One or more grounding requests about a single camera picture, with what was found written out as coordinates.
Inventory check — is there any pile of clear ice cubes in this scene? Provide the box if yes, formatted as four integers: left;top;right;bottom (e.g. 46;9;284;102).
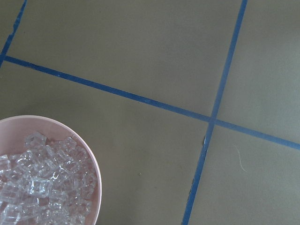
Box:
0;132;97;225

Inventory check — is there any pink bowl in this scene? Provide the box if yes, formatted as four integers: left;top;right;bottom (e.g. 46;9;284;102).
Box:
0;115;102;225

